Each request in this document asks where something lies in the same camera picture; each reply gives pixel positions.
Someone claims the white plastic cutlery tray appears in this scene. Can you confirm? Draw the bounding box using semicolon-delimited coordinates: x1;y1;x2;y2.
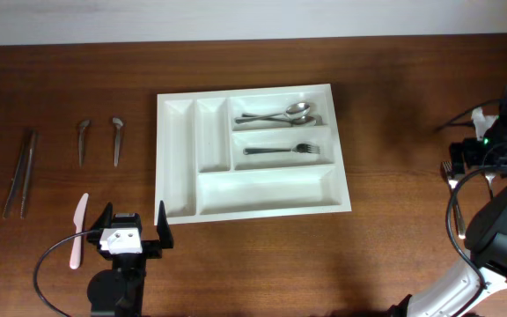
155;84;352;225

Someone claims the left black camera cable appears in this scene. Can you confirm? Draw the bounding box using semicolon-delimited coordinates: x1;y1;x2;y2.
33;229;100;317

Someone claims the small steel teaspoon left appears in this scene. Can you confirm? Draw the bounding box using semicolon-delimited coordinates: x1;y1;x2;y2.
77;119;91;167

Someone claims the right black camera cable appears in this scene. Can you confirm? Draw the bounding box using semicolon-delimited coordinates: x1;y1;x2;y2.
434;99;507;317

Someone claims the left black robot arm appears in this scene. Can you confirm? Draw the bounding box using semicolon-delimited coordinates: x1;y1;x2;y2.
87;203;174;316

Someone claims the black camera cable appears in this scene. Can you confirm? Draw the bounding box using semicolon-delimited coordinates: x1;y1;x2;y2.
434;99;507;317
33;229;100;317

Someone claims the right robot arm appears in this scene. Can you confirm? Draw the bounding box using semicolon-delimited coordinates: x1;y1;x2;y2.
386;84;507;316

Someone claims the pink plastic knife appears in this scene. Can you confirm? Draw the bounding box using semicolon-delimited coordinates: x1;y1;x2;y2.
70;193;89;269

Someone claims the small steel teaspoon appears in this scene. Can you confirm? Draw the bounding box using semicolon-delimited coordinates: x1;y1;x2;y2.
112;117;124;167
77;119;91;167

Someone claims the steel spoon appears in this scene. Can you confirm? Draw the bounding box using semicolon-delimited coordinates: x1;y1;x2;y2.
234;113;318;126
234;102;311;124

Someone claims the small steel teaspoon right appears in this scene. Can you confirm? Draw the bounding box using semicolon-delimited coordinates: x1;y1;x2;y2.
112;117;124;167

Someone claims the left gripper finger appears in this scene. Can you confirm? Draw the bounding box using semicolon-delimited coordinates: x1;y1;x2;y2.
156;200;174;247
90;203;113;231

